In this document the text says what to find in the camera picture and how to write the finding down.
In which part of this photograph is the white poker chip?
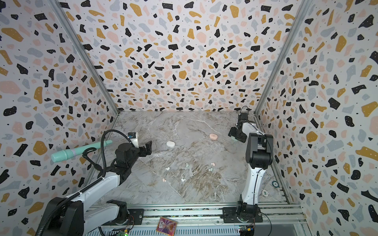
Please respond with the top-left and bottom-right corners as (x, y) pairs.
(261, 189), (269, 197)

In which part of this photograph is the white earbud charging case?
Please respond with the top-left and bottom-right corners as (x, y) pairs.
(166, 141), (175, 148)

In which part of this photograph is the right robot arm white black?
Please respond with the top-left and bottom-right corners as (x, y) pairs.
(221, 116), (274, 224)

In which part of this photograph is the mint green microphone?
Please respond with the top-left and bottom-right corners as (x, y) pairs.
(51, 142), (101, 163)

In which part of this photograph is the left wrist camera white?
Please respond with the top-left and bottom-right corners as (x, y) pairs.
(128, 132), (139, 148)

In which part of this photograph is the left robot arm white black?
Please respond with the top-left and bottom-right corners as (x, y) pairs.
(36, 141), (152, 236)

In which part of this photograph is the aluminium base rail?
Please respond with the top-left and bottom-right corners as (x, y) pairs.
(101, 202), (311, 236)

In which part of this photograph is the colourful card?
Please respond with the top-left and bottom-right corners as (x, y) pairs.
(156, 217), (178, 236)

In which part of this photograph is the pink earbud charging case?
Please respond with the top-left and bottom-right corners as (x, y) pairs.
(209, 133), (218, 141)

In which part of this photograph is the green poker chip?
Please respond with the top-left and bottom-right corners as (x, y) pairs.
(272, 181), (279, 188)

